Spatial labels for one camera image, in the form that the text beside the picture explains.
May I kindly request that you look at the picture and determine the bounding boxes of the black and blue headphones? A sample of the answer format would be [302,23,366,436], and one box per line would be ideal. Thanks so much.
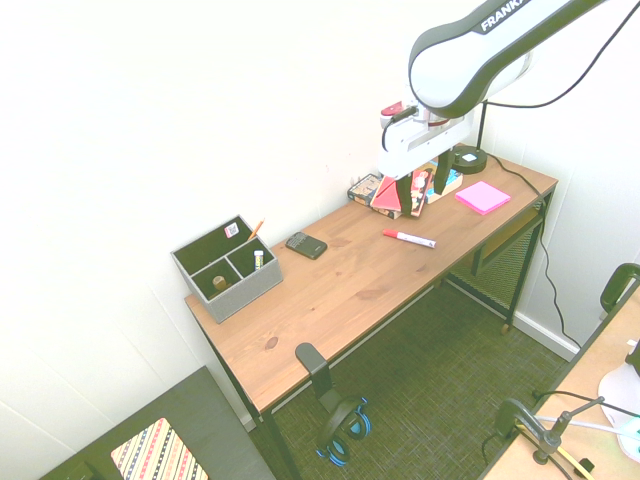
[315,396,373,468]

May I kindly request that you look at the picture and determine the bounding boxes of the grey felt desk holder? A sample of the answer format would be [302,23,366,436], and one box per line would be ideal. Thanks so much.
[170,214,285,325]

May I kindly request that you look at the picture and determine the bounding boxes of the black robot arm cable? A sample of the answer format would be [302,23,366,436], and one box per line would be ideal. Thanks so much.
[483,0,639,110]

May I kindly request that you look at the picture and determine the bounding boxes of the striped paper box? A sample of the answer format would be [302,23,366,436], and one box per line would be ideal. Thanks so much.
[110,416,209,480]

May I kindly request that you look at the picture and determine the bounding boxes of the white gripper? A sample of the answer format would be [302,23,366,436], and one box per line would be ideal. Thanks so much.
[377,114,476,219]

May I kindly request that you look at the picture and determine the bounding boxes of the black table edge clamp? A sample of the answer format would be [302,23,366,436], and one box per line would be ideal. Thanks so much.
[599,262,640,312]

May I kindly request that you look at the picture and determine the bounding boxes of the yellow and black tool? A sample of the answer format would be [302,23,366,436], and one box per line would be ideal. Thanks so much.
[553,443,597,480]

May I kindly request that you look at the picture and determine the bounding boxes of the pink sticky note pad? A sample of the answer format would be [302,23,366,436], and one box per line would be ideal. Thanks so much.
[454,180,513,217]

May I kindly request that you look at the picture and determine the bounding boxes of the wooden desk with black frame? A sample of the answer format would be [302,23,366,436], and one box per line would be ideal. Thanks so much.
[184,148,560,480]

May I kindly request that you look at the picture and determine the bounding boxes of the black headphone hanger clamp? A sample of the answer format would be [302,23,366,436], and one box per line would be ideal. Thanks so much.
[294,342,347,417]

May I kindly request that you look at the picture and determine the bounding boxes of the black lamp power cable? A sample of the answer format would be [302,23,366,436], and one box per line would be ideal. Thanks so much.
[485,152,584,350]

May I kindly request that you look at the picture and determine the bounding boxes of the red capped white marker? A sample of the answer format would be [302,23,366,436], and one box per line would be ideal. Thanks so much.
[382,228,438,250]

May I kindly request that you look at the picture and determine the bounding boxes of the light wood robot table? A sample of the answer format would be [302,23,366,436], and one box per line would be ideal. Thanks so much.
[478,284,640,480]

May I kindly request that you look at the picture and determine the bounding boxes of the red cover book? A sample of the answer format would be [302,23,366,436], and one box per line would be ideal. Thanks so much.
[371,174,404,212]

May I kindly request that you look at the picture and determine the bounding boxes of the black lamp base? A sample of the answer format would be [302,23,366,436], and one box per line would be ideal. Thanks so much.
[451,99,490,176]

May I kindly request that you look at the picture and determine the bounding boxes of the black side table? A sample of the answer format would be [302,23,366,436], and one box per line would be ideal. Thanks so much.
[38,366,277,480]

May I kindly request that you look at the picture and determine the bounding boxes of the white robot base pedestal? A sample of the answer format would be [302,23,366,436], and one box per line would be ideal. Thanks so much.
[597,338,640,454]

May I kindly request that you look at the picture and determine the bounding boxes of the black camera stand clamp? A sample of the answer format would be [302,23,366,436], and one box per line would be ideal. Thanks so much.
[493,394,607,467]

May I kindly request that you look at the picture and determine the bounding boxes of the patterned card game box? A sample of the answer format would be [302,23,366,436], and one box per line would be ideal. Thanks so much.
[347,173,383,208]

